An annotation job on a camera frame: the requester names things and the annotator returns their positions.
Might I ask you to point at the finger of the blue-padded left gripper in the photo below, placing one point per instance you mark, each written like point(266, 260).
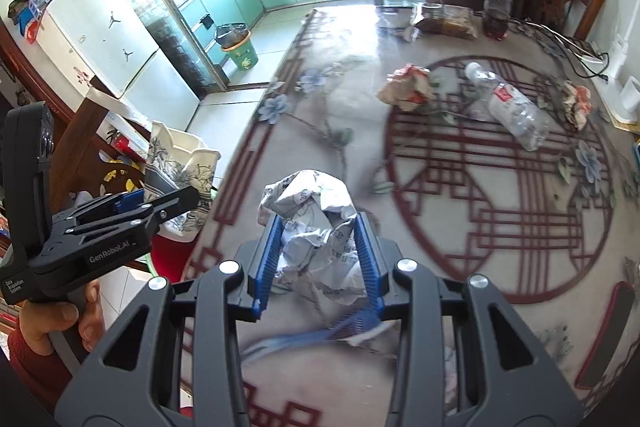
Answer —
point(129, 201)

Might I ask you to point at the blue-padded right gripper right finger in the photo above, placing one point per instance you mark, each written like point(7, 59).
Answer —
point(465, 356)

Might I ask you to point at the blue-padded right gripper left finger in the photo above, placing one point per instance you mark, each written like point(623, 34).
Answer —
point(172, 357)

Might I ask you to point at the white patterned wrapper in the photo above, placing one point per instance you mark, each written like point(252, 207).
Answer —
point(177, 159)

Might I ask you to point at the white paper ball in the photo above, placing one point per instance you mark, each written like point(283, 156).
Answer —
point(317, 243)

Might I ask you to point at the clear water bottle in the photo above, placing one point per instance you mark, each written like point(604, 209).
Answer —
point(528, 124)

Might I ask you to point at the red wrapper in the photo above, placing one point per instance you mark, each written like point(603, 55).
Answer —
point(408, 88)

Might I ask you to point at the red green trash basket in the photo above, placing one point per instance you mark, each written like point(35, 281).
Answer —
point(168, 257)

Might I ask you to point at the green kitchen trash bin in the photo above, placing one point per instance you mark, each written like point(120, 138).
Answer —
point(234, 40)

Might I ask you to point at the person's left hand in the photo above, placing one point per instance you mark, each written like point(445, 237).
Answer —
point(38, 320)

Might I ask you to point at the carved wooden chair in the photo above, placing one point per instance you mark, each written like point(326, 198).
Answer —
point(82, 161)

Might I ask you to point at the red black phone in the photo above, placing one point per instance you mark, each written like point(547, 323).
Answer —
point(608, 338)

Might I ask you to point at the white refrigerator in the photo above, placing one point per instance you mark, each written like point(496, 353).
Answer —
point(106, 40)

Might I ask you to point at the white cup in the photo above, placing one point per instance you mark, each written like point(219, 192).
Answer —
point(630, 95)

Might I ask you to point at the white power strip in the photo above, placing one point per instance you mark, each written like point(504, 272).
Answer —
point(597, 62)

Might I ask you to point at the snack bag on table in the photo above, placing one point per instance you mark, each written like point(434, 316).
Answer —
point(444, 19)

